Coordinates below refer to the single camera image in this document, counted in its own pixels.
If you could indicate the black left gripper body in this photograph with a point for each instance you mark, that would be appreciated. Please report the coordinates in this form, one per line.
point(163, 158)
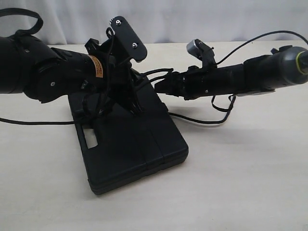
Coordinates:
point(120, 80)

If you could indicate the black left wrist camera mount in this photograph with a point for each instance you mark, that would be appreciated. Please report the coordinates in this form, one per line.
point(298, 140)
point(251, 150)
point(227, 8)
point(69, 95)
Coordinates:
point(128, 38)

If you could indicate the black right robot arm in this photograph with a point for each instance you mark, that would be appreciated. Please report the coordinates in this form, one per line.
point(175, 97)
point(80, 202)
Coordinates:
point(286, 67)

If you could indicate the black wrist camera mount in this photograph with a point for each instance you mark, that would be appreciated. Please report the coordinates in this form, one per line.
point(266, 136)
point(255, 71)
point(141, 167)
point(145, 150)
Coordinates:
point(128, 38)
point(202, 52)

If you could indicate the white backdrop curtain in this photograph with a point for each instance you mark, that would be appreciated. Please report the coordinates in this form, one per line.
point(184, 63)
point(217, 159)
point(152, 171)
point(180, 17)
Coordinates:
point(166, 21)

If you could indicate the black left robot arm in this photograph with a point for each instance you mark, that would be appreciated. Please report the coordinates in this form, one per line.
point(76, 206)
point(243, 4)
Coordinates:
point(43, 73)

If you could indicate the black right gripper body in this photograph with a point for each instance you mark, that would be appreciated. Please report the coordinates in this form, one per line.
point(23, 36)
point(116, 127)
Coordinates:
point(188, 84)

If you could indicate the black plastic case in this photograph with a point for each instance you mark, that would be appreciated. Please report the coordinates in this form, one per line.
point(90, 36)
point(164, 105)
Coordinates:
point(120, 148)

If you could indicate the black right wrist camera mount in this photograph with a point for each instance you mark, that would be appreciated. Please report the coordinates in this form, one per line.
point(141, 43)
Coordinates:
point(202, 52)

